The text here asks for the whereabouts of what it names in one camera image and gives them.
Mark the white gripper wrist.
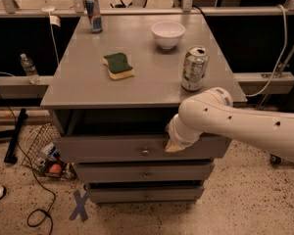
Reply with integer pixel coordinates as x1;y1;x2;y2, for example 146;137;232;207
165;115;201;153

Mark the grey top drawer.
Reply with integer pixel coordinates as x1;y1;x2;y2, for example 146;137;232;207
54;134;231;164

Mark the grey drawer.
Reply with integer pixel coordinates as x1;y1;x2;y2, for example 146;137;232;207
54;134;231;164
87;186;204;204
74;161;215;183

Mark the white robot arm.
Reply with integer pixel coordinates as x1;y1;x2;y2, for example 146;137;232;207
165;87;294;163

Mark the grey bottom drawer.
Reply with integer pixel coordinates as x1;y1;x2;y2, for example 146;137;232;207
87;186;204;204

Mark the grey drawer cabinet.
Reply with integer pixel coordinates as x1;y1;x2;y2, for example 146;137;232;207
41;14;246;191

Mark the grey middle drawer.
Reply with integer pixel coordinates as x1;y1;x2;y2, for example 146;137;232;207
74;161;215;183

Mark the green silver soda can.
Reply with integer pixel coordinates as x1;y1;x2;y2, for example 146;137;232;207
181;46;209;91

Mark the green yellow sponge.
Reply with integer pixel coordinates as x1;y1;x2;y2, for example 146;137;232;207
103;53;134;80

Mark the black wheeled cart base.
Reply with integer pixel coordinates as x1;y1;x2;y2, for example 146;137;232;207
269;154;281;165

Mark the blue tape cross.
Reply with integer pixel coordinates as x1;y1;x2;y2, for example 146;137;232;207
69;190;88;222

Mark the white bowl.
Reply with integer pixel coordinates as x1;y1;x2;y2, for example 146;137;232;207
151;22;185;49

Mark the blue red energy can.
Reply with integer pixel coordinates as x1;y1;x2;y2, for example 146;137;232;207
85;0;103;33

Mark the clear plastic water bottle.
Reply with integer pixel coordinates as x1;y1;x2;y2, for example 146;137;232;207
20;54;40;85

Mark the black metal stand leg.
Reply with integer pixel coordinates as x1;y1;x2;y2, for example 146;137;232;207
4;109;27;165

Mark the white hanging cable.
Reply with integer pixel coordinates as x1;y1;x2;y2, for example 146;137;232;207
244;4;288;98

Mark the wire basket with items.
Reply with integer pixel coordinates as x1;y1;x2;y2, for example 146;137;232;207
22;123;76;180

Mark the black floor cable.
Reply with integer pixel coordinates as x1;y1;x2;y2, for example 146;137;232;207
0;71;57;235

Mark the white lamp with cord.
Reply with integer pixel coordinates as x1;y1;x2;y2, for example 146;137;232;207
34;0;61;67

